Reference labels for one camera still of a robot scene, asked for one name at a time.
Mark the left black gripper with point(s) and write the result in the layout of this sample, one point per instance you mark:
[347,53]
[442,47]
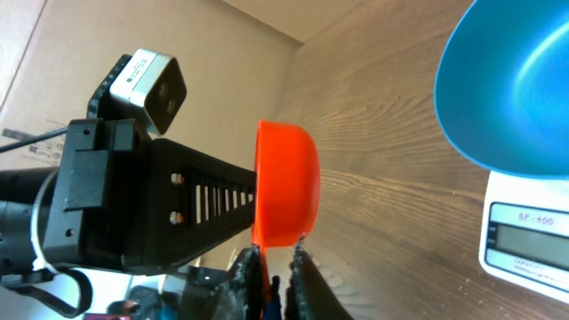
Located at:
[123,202]

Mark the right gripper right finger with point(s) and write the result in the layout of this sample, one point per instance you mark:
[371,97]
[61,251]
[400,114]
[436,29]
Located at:
[308,296]

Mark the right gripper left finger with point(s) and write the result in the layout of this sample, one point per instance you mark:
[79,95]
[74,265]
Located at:
[240,297]

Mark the orange measuring scoop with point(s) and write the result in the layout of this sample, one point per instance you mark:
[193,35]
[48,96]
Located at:
[288,184]

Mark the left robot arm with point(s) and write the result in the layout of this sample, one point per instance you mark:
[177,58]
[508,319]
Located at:
[26,199]

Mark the white kitchen scale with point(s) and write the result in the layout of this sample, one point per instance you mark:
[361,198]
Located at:
[524,233]

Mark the blue bowl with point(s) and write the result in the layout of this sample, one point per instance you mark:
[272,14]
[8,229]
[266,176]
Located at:
[501,88]

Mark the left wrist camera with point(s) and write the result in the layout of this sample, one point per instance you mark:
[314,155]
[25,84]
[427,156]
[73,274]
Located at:
[147,86]

